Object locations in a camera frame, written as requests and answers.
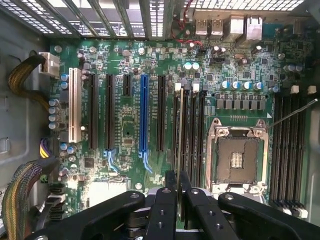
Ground long black expansion slot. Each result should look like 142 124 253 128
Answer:
104 74 118 174
88 73 99 150
156 74 167 153

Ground blue expansion slot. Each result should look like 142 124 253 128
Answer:
138 73 154 174

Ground short black expansion slot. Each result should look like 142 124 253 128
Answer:
122 74 133 98

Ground white PCI expansion slot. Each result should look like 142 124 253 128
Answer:
68 67 83 144

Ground perforated metal slot cover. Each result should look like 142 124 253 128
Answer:
148 0 169 41

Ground silver chipset heatsink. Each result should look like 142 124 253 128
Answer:
88 181 126 207

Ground silver CPU socket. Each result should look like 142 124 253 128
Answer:
205 116 271 195

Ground black SATA port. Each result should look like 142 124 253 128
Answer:
49 184 66 196
49 205 66 221

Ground metal socket locking lever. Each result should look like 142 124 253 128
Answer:
266 98 319 131

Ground green motherboard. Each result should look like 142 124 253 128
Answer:
48 22 314 219

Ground grey metal PC case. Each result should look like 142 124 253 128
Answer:
0 0 320 240

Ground white power connector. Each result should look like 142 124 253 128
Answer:
38 51 61 79

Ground silver USB port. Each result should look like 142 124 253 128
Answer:
194 18 209 36
210 18 224 36

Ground plain silver rear port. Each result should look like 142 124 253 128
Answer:
228 15 246 42

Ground silver ethernet port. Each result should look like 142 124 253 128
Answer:
244 14 264 42

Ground purple and yellow wires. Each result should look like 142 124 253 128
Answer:
38 138 52 159

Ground multicolour braided cable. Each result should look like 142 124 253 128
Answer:
1 161 60 240

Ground red and black wire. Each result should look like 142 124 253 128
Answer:
170 0 204 49

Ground yellow braided power cable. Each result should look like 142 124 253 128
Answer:
7 54 51 111

